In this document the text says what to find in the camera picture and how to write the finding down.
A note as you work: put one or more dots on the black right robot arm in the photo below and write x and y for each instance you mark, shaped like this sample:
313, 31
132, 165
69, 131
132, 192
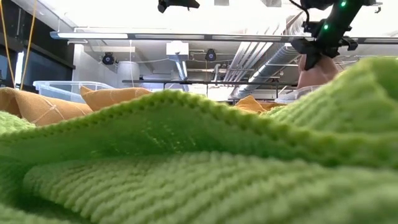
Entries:
337, 18

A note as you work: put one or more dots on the white ceiling pipe bundle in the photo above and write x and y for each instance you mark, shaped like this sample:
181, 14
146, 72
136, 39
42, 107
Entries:
245, 59

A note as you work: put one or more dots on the black ceiling spotlight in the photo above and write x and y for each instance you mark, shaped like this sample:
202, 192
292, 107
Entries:
211, 55
108, 58

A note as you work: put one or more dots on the orange towel with stitched lines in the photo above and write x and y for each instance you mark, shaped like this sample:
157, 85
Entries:
40, 107

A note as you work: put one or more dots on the white ceiling box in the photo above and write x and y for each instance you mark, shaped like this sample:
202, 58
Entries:
177, 48

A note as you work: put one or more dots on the small black ceiling hook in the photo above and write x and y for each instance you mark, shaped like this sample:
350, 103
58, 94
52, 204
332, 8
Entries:
377, 9

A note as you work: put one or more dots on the large green knit towel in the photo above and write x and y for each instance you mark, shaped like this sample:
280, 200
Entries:
186, 186

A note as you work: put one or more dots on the clear plastic bin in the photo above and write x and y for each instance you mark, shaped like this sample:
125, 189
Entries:
59, 90
292, 96

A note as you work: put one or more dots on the black horizontal frame rail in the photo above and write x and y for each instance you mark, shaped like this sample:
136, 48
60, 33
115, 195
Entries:
205, 82

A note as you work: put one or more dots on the long ceiling light bar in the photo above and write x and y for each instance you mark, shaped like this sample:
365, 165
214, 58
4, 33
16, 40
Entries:
155, 36

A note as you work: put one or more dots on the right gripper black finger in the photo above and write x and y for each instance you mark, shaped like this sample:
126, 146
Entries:
311, 62

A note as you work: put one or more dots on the silver corrugated ceiling duct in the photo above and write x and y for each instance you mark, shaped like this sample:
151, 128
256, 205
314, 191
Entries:
273, 67

